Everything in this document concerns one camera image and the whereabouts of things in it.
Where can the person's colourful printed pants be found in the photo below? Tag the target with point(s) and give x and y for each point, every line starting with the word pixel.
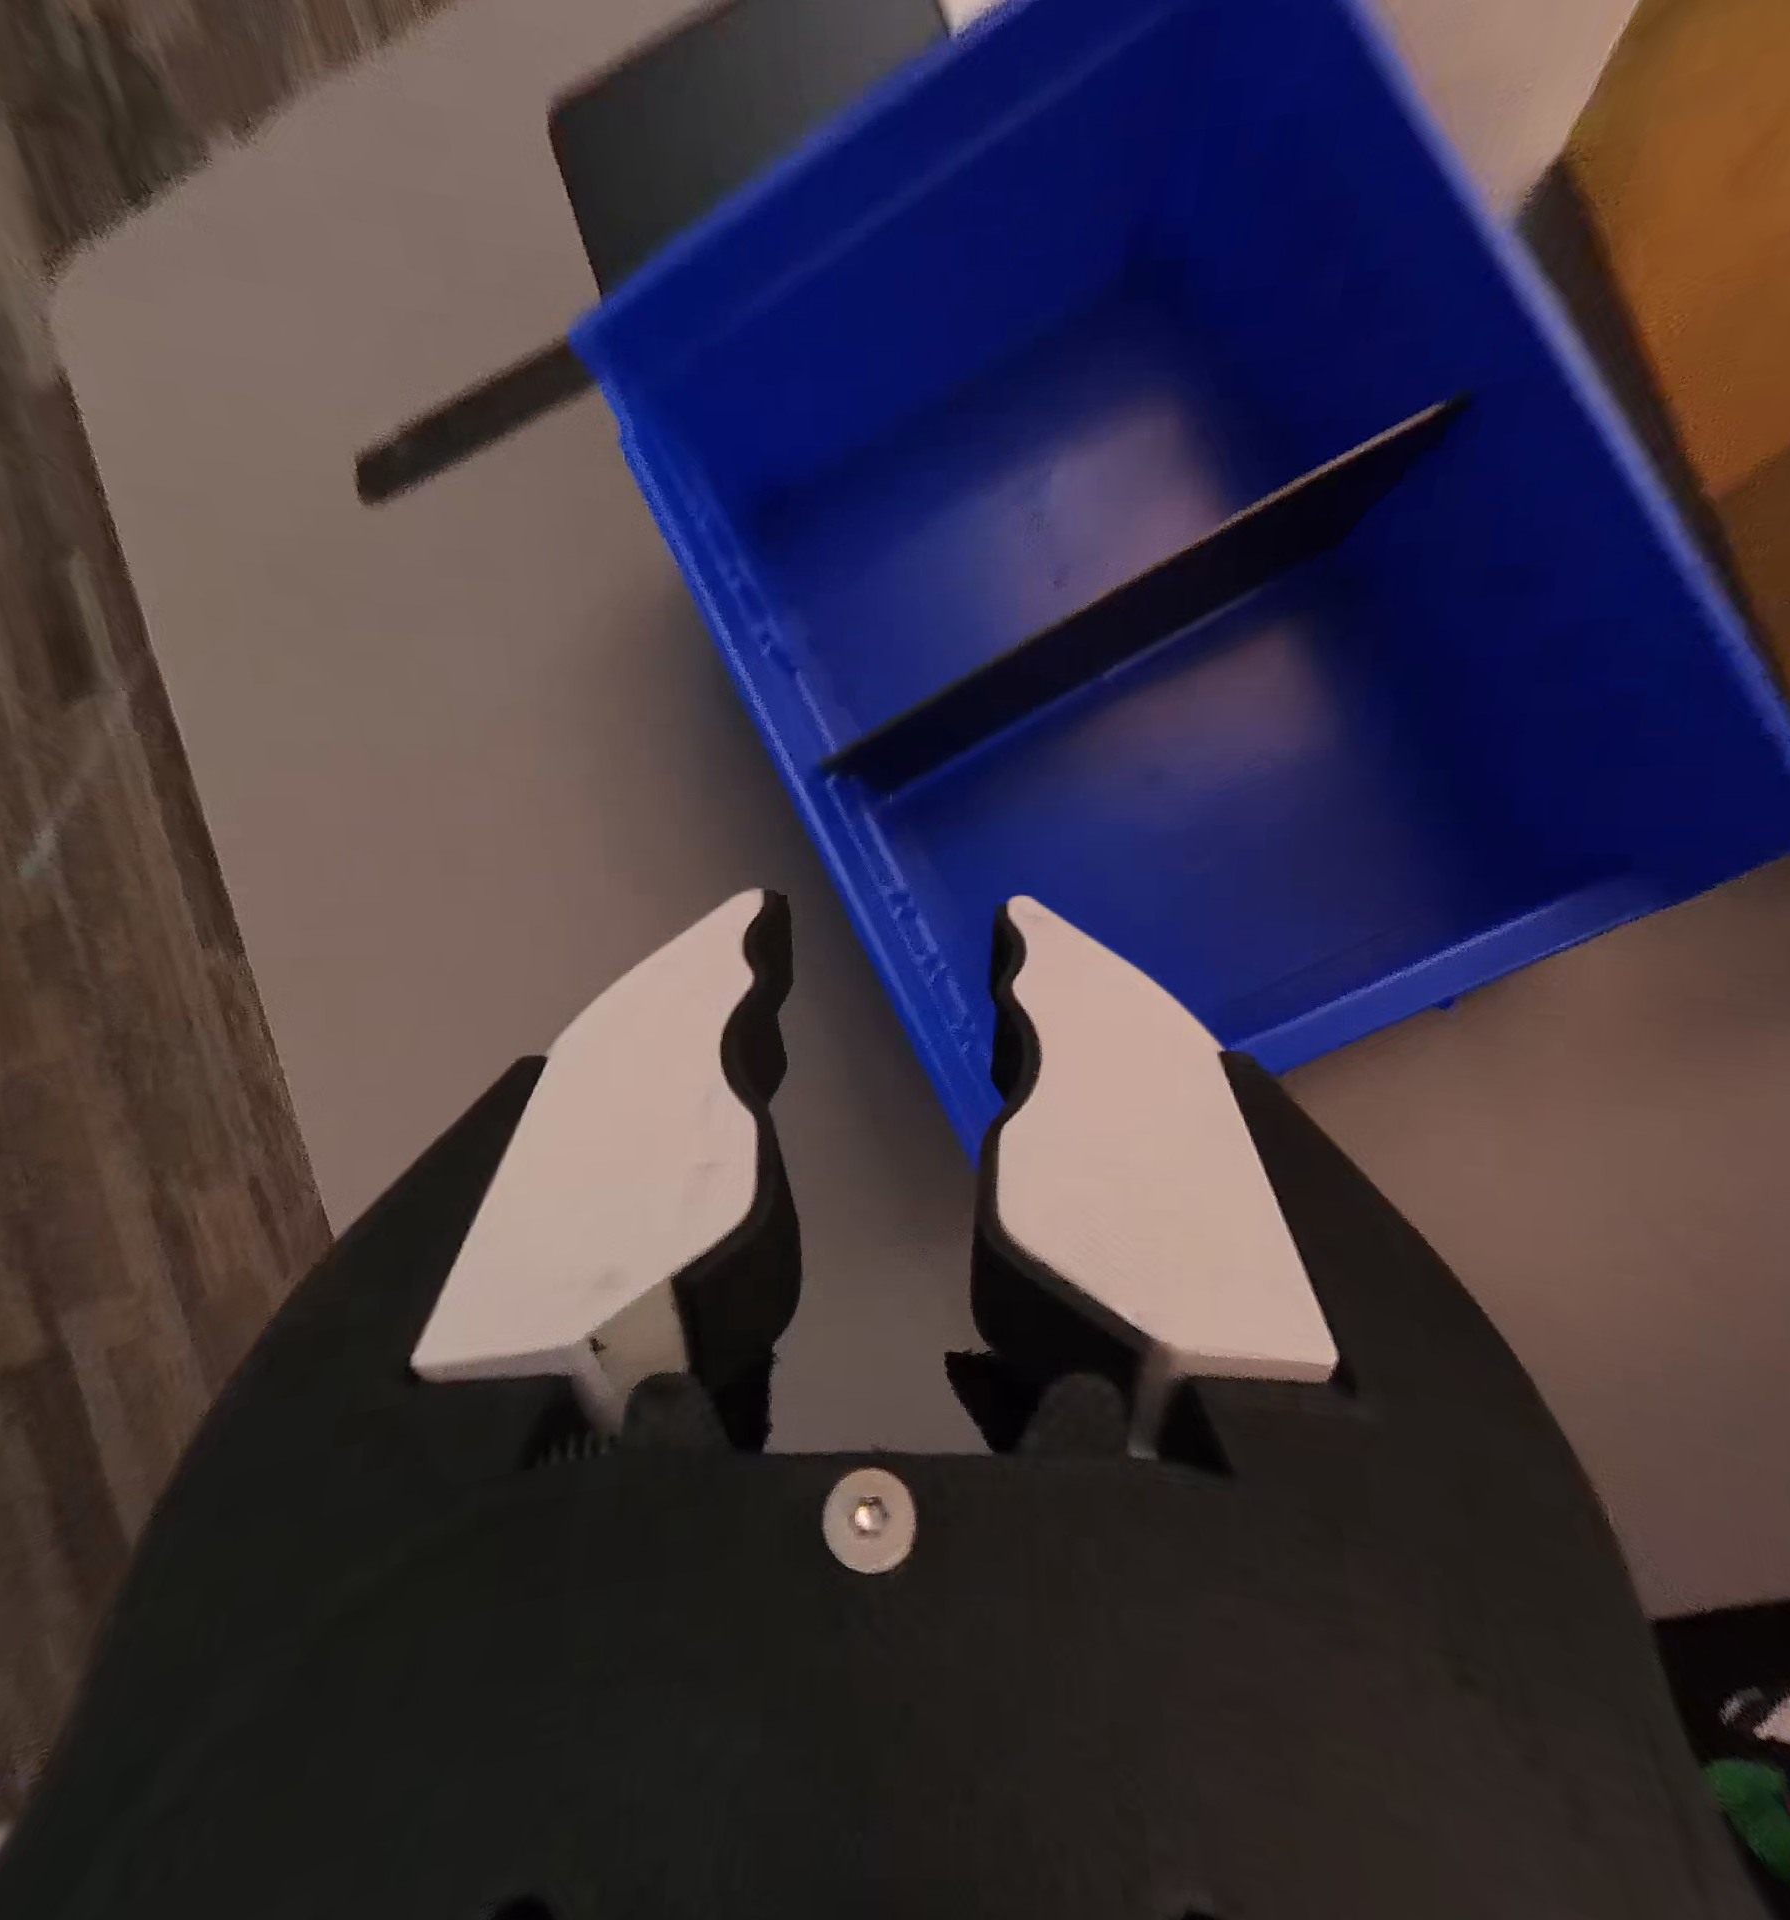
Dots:
pixel 1780 1801

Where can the blue plastic bin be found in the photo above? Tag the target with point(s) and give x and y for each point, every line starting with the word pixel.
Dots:
pixel 1511 751

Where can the yellow plastic bin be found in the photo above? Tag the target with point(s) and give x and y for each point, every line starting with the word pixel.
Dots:
pixel 1735 299

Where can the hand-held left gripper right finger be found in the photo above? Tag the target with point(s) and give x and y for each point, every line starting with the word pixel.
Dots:
pixel 1149 1201

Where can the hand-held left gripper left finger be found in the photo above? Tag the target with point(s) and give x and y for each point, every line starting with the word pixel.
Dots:
pixel 595 1201

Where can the black bin divider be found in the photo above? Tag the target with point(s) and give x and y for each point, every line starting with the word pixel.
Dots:
pixel 1136 614

